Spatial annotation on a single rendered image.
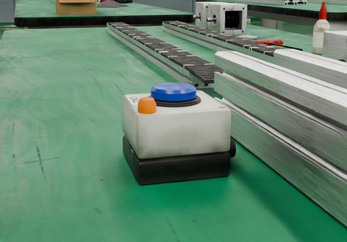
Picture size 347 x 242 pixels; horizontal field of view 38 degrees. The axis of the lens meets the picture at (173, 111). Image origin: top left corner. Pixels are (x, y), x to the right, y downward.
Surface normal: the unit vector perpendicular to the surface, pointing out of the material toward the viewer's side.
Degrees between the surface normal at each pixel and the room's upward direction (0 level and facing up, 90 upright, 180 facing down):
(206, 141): 90
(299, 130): 90
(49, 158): 0
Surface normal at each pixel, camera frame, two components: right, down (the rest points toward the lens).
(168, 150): 0.25, 0.24
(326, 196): -0.97, 0.07
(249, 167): 0.00, -0.97
